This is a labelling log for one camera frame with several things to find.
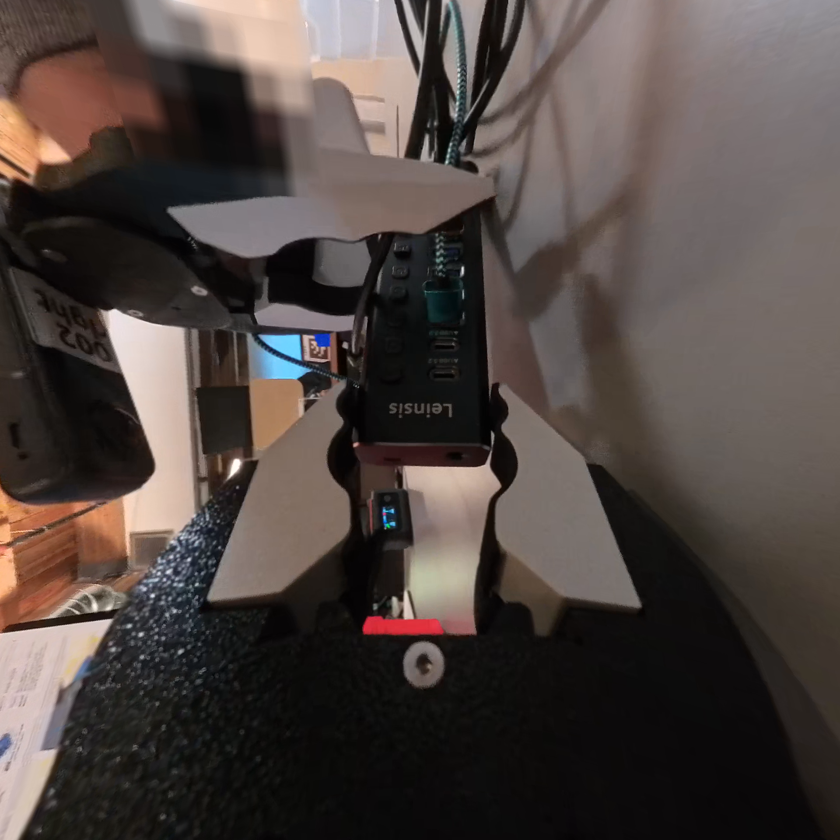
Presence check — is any red plastic piece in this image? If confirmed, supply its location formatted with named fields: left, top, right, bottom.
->
left=362, top=616, right=442, bottom=636

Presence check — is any person's right forearm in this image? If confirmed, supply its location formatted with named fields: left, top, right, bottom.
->
left=0, top=0, right=99, bottom=93

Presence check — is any blue lit screen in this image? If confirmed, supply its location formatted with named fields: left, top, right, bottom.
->
left=248, top=333, right=306, bottom=380

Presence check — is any braided cable with teal plug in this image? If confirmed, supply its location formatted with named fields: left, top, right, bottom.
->
left=423, top=0, right=476, bottom=327

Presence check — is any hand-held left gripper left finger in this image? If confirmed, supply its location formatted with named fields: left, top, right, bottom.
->
left=206, top=384, right=368, bottom=634

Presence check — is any thin black cable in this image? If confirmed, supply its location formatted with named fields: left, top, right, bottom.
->
left=350, top=235, right=393, bottom=375

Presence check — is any black usb hub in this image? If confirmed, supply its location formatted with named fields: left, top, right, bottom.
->
left=353, top=203, right=494, bottom=469

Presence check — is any small device with display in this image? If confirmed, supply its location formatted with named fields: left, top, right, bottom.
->
left=367, top=489, right=413, bottom=549

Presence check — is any person's right hand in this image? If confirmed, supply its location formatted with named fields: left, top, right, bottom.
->
left=16, top=56, right=126, bottom=165

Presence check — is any floor vent grille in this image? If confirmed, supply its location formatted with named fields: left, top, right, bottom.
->
left=128, top=530, right=175, bottom=565

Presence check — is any printed paper sheet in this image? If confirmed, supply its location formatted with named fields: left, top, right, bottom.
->
left=0, top=620, right=112, bottom=840

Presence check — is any cardboard box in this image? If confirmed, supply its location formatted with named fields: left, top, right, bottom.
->
left=251, top=378, right=307, bottom=450

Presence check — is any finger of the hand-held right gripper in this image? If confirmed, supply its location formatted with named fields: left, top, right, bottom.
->
left=252, top=238, right=375, bottom=334
left=167, top=77, right=496, bottom=260

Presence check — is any braided usb cable black plug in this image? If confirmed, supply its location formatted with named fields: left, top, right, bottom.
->
left=251, top=331, right=361, bottom=385

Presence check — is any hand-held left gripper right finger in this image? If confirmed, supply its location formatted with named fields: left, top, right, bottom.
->
left=476, top=382, right=644, bottom=637

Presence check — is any black panel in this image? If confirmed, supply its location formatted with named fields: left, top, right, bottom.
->
left=197, top=386, right=253, bottom=455

